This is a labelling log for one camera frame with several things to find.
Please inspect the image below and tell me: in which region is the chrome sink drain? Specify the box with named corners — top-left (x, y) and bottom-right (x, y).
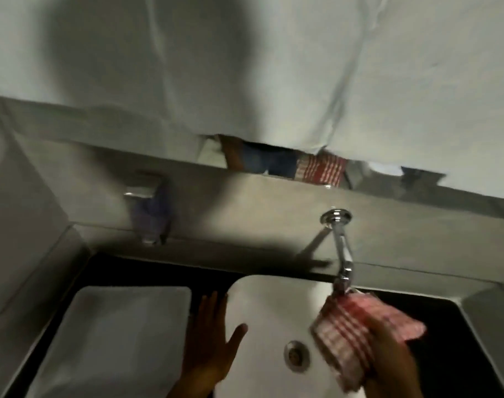
top-left (284, 340), bottom-right (312, 374)

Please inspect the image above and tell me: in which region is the chrome wall soap dispenser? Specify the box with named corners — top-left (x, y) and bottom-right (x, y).
top-left (123, 171), bottom-right (174, 247)

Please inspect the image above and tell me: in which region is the person's left hand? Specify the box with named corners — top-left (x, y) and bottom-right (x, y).
top-left (180, 290), bottom-right (249, 391)

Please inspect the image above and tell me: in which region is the red white checked cloth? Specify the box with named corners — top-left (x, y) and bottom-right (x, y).
top-left (309, 290), bottom-right (428, 392)

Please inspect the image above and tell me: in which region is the person's left forearm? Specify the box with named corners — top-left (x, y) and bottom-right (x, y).
top-left (165, 376), bottom-right (219, 398)

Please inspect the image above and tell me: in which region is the wall mirror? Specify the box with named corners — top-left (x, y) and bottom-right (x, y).
top-left (0, 95), bottom-right (504, 222)

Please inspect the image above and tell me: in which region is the person's right hand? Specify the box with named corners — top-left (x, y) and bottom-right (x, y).
top-left (361, 316), bottom-right (425, 398)

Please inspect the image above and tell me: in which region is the chrome wall faucet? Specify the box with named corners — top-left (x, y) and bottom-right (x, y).
top-left (320, 208), bottom-right (356, 297)

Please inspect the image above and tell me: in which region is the white rectangular tray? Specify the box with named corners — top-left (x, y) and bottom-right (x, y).
top-left (26, 285), bottom-right (193, 398)

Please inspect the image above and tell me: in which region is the white ceramic sink basin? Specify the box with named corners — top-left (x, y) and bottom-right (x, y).
top-left (214, 274), bottom-right (377, 398)

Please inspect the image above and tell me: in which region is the white sheet cover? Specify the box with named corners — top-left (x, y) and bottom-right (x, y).
top-left (0, 0), bottom-right (504, 200)

